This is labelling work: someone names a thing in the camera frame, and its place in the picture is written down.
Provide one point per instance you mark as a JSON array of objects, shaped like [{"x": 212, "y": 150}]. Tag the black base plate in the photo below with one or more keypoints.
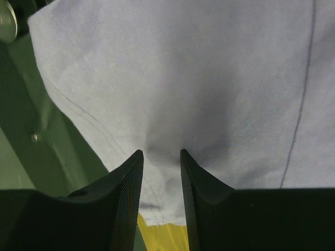
[{"x": 41, "y": 149}]

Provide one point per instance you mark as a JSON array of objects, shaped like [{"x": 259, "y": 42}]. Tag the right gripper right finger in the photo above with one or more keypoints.
[{"x": 219, "y": 217}]

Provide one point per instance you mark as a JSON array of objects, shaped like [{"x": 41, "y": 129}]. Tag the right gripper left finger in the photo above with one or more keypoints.
[{"x": 100, "y": 216}]

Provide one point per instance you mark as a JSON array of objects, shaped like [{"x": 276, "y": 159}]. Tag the purple t shirt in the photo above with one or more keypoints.
[{"x": 246, "y": 87}]

